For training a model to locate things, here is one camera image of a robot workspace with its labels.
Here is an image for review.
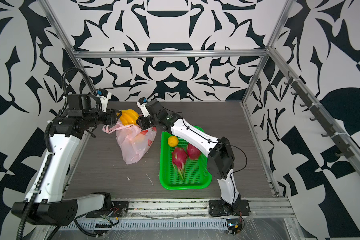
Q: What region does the round yellow orange fruit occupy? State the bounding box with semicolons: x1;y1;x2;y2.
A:
168;136;179;148

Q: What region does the pink plastic bag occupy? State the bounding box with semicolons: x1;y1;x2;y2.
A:
102;121;157;165

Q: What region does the red dragon fruit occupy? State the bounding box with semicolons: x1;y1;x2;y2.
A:
172;147;188;181
187;143;202;160

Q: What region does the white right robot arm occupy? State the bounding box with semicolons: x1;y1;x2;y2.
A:
137;97;242;216

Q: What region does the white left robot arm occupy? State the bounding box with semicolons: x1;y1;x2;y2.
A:
11;68;122;240

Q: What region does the green plastic perforated basket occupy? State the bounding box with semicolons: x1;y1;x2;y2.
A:
159;132;212;191

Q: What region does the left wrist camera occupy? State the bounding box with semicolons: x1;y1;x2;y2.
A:
96;89;112;113

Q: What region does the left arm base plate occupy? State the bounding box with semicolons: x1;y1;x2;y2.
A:
85;201;130;218

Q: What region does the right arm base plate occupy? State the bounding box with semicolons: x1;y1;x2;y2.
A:
209;198;251;217

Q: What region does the white slotted cable duct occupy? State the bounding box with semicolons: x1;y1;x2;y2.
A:
56;218;229;231

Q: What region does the aluminium frame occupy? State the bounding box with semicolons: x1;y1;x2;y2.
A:
42;1;360;240

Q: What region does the grey hook rail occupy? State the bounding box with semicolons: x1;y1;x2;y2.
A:
285;72;355;159

